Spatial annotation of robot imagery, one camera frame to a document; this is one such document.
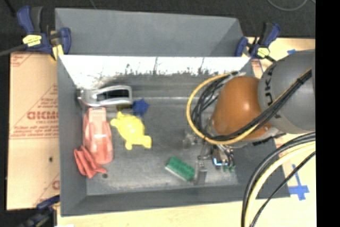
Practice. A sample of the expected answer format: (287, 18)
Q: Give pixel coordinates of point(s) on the blue crumpled cloth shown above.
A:
(140, 107)

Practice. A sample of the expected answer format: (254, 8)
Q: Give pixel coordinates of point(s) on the red cloth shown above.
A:
(85, 163)

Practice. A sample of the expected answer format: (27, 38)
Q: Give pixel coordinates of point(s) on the grey metal bin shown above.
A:
(148, 34)

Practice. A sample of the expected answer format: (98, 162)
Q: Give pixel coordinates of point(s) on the pink spray bottle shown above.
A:
(97, 135)

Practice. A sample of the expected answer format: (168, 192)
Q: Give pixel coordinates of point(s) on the dark green flat block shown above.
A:
(180, 168)

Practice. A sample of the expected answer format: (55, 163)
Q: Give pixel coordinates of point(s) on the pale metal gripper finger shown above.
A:
(201, 174)
(190, 140)

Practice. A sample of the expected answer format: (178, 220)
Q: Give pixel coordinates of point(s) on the yellow toy turtle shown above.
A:
(131, 129)

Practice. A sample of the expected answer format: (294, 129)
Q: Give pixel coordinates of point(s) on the brown cardboard board, red print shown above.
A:
(32, 103)

